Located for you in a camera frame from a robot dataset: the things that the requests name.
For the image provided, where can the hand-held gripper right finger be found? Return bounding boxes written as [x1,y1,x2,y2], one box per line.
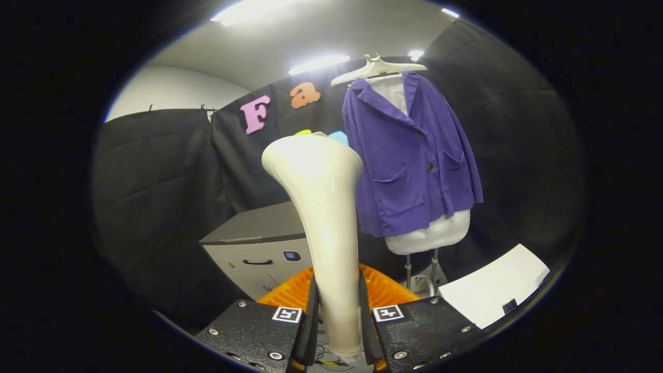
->
[359,263,490,373]

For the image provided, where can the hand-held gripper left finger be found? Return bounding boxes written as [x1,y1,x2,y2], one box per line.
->
[194,265,319,373]

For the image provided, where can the white garment steamer head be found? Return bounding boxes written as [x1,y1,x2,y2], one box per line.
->
[262,132,363,358]

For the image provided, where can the purple jacket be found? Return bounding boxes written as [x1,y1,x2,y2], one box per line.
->
[342,71,484,238]

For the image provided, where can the steamer stand base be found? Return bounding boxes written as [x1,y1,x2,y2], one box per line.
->
[403,249,447,297]

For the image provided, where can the white clothes hanger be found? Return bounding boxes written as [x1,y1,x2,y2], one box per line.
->
[330,53,429,88]

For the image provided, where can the white flat sheet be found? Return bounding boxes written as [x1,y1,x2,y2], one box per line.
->
[438,243,551,329]

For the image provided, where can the grey cabinet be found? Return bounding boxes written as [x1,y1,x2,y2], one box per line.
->
[199,201,314,301]

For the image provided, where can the white padded ironing form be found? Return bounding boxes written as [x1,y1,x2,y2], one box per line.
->
[369,74,471,255]

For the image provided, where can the black backdrop cloth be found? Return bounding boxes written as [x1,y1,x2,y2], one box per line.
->
[92,18,586,332]

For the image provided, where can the long ceiling light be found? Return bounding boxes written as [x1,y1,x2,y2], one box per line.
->
[287,54,351,76]

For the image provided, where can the large ceiling light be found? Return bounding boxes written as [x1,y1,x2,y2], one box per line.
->
[210,0,292,26]

